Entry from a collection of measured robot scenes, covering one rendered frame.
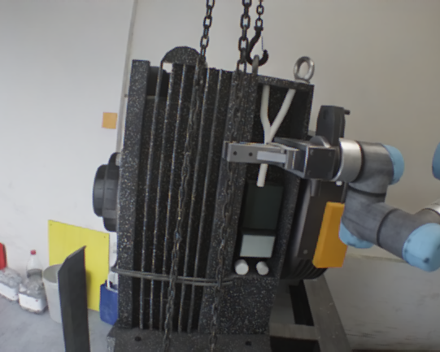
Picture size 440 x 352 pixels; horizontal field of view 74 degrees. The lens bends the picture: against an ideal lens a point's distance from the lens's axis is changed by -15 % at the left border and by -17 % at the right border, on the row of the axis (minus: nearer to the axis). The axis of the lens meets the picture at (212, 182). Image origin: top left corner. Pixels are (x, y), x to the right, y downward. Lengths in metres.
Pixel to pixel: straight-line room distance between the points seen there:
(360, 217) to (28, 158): 2.20
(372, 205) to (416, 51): 1.74
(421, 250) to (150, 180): 0.60
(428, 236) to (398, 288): 1.94
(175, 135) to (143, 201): 0.18
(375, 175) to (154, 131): 0.47
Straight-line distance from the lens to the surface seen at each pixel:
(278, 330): 1.48
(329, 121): 0.56
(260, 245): 0.90
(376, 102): 2.13
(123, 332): 0.98
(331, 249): 0.83
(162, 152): 0.78
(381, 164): 0.61
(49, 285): 2.30
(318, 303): 1.74
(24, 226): 2.66
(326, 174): 0.51
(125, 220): 0.83
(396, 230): 0.57
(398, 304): 2.56
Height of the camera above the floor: 1.53
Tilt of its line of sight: 13 degrees down
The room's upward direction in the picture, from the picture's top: 7 degrees clockwise
